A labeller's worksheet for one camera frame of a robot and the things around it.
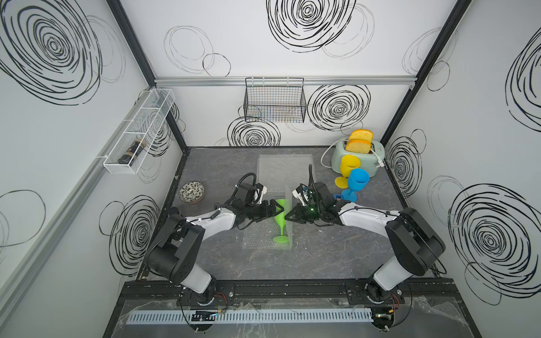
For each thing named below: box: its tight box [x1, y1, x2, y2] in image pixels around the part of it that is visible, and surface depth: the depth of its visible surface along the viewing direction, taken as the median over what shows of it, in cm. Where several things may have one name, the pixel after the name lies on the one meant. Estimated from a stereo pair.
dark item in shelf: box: [117, 138, 147, 166], surface depth 69 cm
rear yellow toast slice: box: [349, 128, 375, 140], surface depth 98 cm
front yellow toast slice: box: [345, 139, 372, 155], surface depth 97 cm
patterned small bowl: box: [178, 180, 205, 205], surface depth 101 cm
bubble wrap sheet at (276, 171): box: [256, 153, 313, 197], surface depth 111 cm
